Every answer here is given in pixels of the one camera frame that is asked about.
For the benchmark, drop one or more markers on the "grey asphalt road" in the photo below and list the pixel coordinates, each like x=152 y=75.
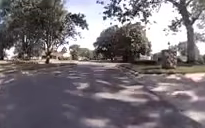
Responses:
x=90 y=100

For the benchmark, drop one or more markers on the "tall thick-trunked tree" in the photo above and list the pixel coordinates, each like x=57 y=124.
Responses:
x=190 y=43

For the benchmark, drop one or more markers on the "round dense green tree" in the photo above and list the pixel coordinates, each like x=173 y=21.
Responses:
x=123 y=41

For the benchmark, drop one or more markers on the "large spreading green tree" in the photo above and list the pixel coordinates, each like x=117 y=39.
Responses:
x=43 y=23

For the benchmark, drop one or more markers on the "low house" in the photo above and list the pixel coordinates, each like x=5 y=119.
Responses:
x=56 y=55

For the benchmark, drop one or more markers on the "dark green tree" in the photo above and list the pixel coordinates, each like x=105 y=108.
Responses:
x=1 y=40

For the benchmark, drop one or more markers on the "green grass lawn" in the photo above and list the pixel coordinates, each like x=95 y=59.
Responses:
x=186 y=68

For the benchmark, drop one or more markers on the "ivy-covered pillar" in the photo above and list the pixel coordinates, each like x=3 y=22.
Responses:
x=169 y=59

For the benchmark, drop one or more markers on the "grass verge with bare patches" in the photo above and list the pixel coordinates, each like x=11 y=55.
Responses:
x=0 y=66

